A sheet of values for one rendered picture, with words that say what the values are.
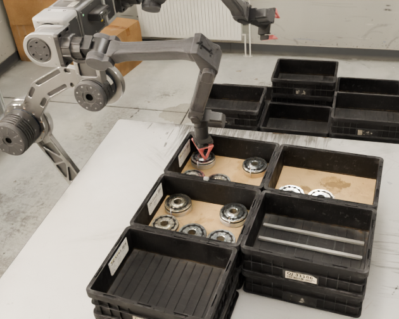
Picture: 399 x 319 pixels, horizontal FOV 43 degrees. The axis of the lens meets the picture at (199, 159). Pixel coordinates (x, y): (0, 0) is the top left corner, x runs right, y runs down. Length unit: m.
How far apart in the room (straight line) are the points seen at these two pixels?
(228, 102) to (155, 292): 1.81
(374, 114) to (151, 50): 1.82
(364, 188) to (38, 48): 1.30
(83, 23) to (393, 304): 1.45
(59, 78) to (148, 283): 1.03
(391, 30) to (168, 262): 3.52
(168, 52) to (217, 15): 3.22
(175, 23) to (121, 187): 2.89
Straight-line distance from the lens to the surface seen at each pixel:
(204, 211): 1.94
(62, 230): 2.20
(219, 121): 2.01
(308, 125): 3.23
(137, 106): 4.31
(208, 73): 1.62
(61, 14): 1.89
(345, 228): 1.89
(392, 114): 3.19
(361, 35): 4.86
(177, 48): 1.62
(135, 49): 1.69
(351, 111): 3.18
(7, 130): 2.46
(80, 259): 2.05
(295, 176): 2.09
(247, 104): 3.23
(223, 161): 2.18
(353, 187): 2.07
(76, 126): 4.20
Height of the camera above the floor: 2.14
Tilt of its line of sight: 37 degrees down
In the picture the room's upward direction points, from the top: 6 degrees counter-clockwise
